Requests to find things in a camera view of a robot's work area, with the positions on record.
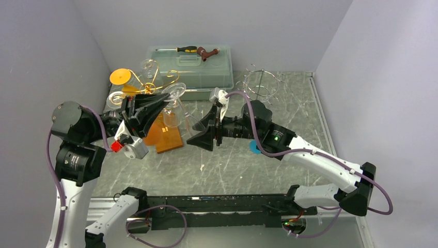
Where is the black yellow screwdriver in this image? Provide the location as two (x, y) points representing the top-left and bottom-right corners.
(155, 46), (198, 53)

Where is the clear plastic storage box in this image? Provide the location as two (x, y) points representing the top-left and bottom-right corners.
(146, 44), (234, 101)

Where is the clear glass on rack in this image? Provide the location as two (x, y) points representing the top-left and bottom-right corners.
(106, 91), (127, 109)

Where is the clear wine glass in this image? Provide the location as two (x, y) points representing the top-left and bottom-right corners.
(140, 58), (164, 89)

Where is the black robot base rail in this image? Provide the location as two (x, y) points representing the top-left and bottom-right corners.
(127, 194), (317, 234)

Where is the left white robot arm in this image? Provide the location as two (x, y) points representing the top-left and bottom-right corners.
(47, 94), (170, 247)

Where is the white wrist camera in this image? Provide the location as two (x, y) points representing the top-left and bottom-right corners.
(110, 121), (149, 160)
(209, 87), (229, 121)

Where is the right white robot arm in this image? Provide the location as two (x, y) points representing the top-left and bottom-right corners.
(187, 100), (376, 216)

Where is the small clear cup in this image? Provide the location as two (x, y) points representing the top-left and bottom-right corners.
(161, 82), (202, 139)

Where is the clear stemless glass front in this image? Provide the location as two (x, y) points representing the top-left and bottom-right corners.
(163, 101), (181, 128)

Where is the blue plastic wine glass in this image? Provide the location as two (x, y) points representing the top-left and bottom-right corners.
(249, 140), (261, 154)

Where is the gold wire wine glass rack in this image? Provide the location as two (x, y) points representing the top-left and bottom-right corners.
(137, 66), (183, 154)

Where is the brown pipe fitting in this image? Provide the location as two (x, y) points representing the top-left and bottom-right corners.
(196, 46), (220, 61)

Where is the yellow frosted wine glass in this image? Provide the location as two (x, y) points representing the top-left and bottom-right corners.
(109, 68), (143, 96)

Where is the silver wire cup rack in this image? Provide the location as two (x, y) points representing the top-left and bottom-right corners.
(235, 64), (286, 105)

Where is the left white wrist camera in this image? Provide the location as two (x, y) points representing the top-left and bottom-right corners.
(110, 121), (149, 160)

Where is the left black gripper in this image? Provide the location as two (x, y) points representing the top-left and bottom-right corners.
(85, 90), (171, 142)

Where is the orange plastic wine glass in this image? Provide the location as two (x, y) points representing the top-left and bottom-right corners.
(143, 120), (162, 146)

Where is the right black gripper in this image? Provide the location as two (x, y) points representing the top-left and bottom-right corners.
(187, 104), (261, 150)

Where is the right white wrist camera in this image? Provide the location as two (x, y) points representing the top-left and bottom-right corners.
(209, 87), (229, 121)

